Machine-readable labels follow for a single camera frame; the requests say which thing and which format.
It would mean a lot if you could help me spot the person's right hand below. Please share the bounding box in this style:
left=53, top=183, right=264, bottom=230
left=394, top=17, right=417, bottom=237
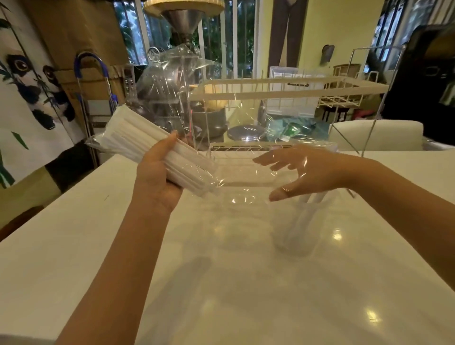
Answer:
left=252, top=144, right=355, bottom=203

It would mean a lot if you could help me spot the person's left hand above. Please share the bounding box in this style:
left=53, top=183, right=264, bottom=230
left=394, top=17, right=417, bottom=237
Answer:
left=136, top=131, right=185, bottom=214

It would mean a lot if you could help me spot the bundle of white paper straws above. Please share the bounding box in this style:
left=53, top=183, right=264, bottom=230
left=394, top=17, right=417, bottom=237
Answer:
left=96, top=105, right=220, bottom=198

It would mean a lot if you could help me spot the clear plastic bag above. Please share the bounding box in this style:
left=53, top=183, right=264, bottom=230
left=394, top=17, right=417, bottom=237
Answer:
left=85, top=104, right=343, bottom=207

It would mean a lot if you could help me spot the person's left forearm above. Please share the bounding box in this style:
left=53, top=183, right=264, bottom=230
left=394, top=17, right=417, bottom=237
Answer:
left=55, top=197, right=175, bottom=345

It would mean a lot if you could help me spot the person's right forearm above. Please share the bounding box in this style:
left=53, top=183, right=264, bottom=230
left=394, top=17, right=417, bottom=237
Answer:
left=350, top=153, right=455, bottom=271

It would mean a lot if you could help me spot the white paper straw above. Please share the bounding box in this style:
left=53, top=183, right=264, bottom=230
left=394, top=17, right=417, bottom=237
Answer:
left=301, top=192, right=329, bottom=238

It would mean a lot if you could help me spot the clear drinking glass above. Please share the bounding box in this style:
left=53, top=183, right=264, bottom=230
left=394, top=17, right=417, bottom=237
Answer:
left=272, top=190, right=335, bottom=257

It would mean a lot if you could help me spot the metal cooking pot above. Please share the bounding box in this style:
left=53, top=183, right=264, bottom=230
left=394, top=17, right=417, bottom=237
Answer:
left=191, top=104, right=229, bottom=140

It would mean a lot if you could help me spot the green packet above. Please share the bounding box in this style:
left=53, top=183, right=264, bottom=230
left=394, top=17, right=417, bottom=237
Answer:
left=266, top=117, right=318, bottom=143

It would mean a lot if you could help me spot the round metal lid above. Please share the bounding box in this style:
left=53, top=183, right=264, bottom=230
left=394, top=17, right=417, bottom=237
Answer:
left=227, top=124, right=268, bottom=143

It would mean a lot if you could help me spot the clear plastic storage box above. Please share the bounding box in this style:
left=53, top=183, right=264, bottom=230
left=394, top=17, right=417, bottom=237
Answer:
left=266, top=66, right=320, bottom=118

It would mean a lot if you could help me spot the metal funnel machine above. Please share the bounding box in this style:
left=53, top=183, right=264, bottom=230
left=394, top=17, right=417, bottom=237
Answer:
left=158, top=9, right=201, bottom=54

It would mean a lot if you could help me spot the round wooden tray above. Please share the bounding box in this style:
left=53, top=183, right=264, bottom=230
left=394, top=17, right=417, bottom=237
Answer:
left=143, top=0, right=227, bottom=17

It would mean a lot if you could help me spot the panda print curtain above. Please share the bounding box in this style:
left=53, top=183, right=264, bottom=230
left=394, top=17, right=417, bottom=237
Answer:
left=0, top=0, right=86, bottom=191

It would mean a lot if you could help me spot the brown curtain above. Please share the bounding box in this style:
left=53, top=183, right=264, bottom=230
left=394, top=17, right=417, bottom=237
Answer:
left=268, top=0, right=309, bottom=69

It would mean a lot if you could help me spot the black chair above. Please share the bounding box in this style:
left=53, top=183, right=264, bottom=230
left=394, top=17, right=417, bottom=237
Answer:
left=381, top=24, right=455, bottom=147

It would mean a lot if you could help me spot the blue handled folding ladder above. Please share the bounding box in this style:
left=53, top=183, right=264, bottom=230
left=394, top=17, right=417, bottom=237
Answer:
left=73, top=51, right=118, bottom=168

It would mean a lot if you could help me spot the white wire dish rack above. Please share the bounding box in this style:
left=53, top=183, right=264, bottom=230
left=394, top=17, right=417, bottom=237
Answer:
left=188, top=46, right=408, bottom=200

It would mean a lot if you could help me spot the grey wall ornament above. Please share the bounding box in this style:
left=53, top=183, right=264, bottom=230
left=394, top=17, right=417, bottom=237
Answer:
left=321, top=44, right=336, bottom=65

